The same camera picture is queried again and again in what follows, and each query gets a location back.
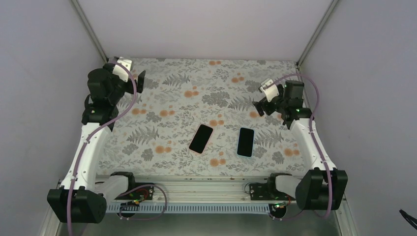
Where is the black phone from blue case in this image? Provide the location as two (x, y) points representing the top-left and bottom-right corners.
(237, 128), (255, 157)

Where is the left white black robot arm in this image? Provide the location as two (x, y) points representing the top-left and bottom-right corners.
(47, 68), (137, 223)

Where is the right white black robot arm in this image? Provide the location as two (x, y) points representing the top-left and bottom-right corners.
(253, 79), (348, 210)

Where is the floral patterned table mat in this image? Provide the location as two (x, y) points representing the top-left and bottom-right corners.
(97, 59), (304, 177)

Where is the black object at corner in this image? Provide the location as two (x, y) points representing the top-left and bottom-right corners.
(399, 209), (417, 230)

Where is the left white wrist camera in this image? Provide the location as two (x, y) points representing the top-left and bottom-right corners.
(113, 57), (133, 82)

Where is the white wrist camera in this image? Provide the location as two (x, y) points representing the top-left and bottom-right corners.
(113, 57), (133, 82)
(259, 79), (279, 102)

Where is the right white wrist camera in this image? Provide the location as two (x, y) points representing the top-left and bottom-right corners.
(259, 79), (279, 102)

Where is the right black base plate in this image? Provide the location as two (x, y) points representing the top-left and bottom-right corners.
(243, 182), (294, 201)

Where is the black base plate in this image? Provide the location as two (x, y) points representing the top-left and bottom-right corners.
(116, 182), (154, 202)
(243, 182), (294, 201)

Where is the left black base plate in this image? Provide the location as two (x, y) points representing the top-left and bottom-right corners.
(116, 182), (154, 202)

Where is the aluminium mounting rail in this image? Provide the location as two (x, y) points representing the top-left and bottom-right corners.
(55, 176), (347, 214)

